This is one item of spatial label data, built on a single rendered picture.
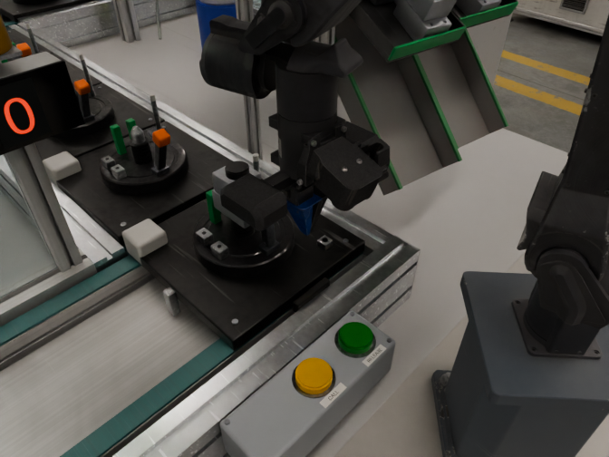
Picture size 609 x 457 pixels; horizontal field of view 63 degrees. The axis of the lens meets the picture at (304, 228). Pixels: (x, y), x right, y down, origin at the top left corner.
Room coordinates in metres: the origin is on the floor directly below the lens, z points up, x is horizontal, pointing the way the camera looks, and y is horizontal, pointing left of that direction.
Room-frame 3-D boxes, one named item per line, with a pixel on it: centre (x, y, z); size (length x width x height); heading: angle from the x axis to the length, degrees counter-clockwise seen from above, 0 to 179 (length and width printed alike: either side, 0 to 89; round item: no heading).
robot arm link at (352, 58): (0.43, 0.00, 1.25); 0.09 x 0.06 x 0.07; 60
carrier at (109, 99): (0.86, 0.44, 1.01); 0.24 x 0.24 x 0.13; 46
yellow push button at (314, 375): (0.30, -0.01, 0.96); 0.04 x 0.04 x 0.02
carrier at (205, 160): (0.69, 0.27, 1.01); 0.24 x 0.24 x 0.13; 46
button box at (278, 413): (0.30, -0.01, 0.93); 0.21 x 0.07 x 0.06; 136
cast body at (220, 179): (0.52, 0.09, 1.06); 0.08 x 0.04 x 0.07; 45
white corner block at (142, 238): (0.51, 0.22, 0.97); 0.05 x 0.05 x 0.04; 46
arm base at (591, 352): (0.29, -0.24, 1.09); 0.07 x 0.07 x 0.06; 87
